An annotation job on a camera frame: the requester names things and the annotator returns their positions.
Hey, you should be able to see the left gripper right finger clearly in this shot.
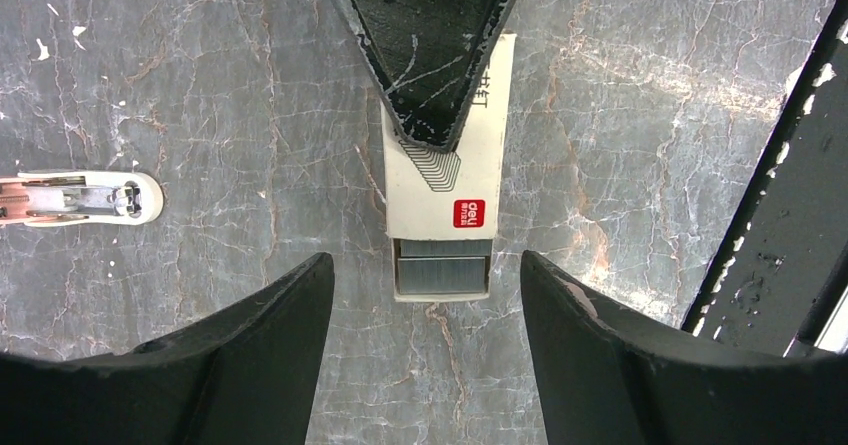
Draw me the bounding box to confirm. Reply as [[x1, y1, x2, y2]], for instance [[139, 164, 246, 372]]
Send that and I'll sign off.
[[520, 250, 847, 444]]

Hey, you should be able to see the pink white staple remover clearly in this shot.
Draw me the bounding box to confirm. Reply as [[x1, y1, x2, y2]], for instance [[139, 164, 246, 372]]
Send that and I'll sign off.
[[1, 170, 164, 228]]

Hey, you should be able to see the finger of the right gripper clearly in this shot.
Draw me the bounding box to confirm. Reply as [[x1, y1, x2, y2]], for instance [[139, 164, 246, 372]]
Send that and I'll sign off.
[[331, 0, 517, 153]]

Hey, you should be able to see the silver staple strip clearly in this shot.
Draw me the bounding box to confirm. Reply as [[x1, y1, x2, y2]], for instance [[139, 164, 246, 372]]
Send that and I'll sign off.
[[397, 239, 493, 258], [397, 257, 488, 295]]

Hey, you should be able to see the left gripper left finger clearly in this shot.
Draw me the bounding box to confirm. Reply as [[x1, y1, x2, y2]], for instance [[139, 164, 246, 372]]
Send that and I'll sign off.
[[1, 253, 335, 444]]

